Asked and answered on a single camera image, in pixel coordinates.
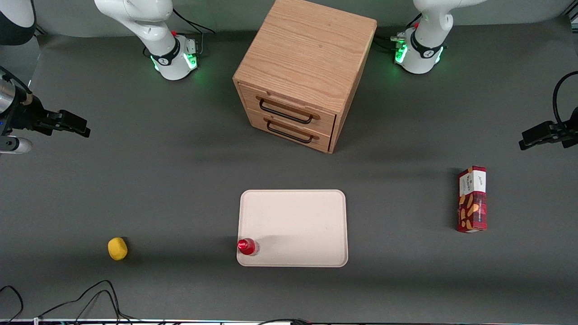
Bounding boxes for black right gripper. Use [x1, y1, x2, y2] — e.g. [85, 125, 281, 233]
[9, 93, 91, 138]

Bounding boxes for red cracker box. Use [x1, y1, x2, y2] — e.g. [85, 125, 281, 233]
[456, 166, 488, 234]

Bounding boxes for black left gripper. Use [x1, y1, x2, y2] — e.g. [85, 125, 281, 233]
[518, 118, 578, 151]

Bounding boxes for black right base cable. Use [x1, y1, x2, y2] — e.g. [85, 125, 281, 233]
[173, 9, 216, 55]

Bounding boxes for yellow lemon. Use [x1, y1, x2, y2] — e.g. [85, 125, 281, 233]
[107, 237, 128, 261]

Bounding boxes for beige plastic tray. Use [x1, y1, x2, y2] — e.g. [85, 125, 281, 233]
[237, 190, 349, 268]

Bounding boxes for wooden drawer with black handle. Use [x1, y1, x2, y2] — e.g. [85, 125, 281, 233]
[246, 108, 333, 153]
[238, 84, 337, 136]

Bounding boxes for black left base cables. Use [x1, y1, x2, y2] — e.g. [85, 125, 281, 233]
[374, 14, 423, 51]

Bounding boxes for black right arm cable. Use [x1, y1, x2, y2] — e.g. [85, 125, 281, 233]
[0, 67, 33, 94]

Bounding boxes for red cap bottle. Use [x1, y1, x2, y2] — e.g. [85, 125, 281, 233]
[238, 238, 260, 256]

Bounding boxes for wooden drawer cabinet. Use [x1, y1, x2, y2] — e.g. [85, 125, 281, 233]
[233, 0, 378, 154]

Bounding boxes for black floor cable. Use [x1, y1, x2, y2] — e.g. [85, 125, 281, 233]
[38, 280, 136, 323]
[0, 285, 24, 323]

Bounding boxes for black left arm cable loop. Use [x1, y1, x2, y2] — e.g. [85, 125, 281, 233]
[553, 71, 578, 125]

